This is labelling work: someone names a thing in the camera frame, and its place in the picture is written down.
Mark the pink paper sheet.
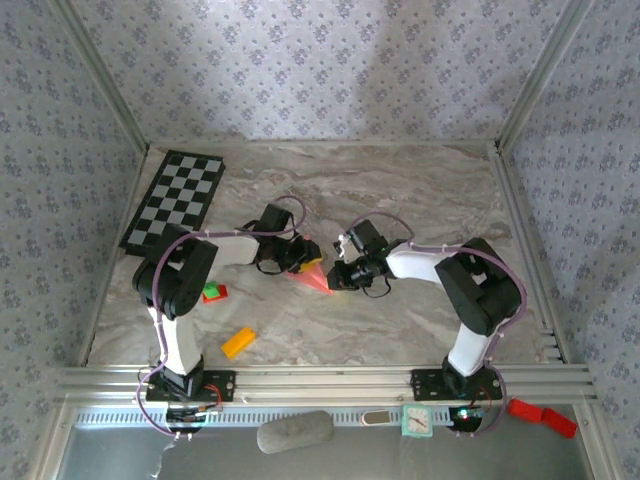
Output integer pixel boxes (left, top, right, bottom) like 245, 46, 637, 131
285, 259, 334, 296

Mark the grey metal sheet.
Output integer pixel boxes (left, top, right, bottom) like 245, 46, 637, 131
59, 424, 596, 480

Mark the green and red toy brick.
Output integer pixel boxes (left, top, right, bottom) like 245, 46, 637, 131
201, 281, 229, 304

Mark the orange toy block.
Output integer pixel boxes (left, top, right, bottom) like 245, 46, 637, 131
220, 327, 258, 359

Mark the black grey chessboard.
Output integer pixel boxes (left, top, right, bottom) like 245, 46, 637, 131
118, 149, 226, 262

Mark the grey oval stone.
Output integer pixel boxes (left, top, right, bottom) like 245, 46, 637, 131
256, 409, 335, 455

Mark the small teal clock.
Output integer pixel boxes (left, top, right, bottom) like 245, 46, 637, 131
401, 403, 434, 439

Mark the red plastic tool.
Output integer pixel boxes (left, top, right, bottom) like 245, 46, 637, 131
508, 397, 579, 440

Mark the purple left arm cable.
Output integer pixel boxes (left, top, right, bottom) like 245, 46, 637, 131
137, 195, 308, 442

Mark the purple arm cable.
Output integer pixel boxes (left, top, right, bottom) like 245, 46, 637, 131
137, 195, 308, 442
349, 212, 529, 440

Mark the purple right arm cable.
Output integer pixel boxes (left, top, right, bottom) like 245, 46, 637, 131
349, 212, 529, 440

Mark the aluminium mounting rail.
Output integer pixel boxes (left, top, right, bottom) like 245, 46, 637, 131
57, 364, 599, 405

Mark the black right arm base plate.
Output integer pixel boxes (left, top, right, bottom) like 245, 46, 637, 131
410, 368, 504, 402

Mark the slotted grey cable duct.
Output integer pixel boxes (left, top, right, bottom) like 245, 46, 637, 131
72, 405, 576, 429

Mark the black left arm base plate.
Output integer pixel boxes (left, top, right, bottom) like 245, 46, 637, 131
145, 369, 237, 404

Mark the aluminium side rail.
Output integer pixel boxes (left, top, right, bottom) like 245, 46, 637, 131
491, 144, 571, 365

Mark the aluminium corner post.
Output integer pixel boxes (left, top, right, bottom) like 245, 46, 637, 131
52, 0, 151, 154
496, 0, 596, 154

